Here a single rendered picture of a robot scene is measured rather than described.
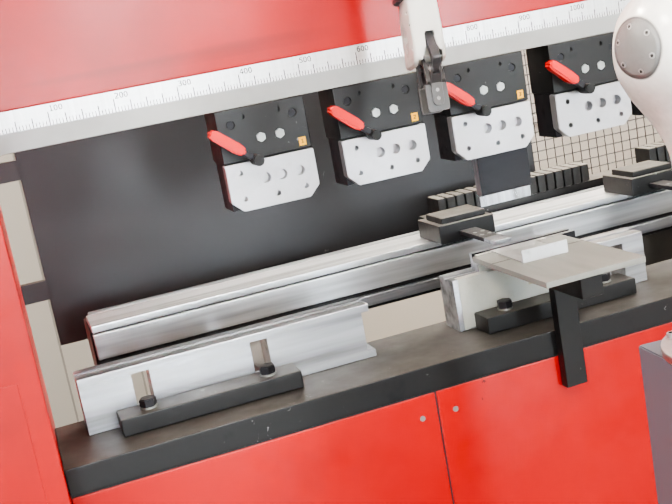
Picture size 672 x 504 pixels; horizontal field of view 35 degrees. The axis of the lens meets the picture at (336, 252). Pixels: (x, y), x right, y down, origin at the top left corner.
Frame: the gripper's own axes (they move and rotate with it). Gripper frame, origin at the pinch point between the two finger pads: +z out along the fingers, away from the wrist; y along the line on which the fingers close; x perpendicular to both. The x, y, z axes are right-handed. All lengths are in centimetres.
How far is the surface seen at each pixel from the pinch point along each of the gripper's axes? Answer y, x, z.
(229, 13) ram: -10.4, -27.8, -19.3
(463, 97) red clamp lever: -17.0, 8.0, -0.6
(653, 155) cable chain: -78, 62, 16
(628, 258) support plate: -6.2, 27.7, 29.5
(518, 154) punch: -28.3, 18.4, 10.4
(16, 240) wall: -248, -119, 11
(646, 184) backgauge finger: -58, 51, 21
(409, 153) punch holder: -19.5, -2.1, 7.0
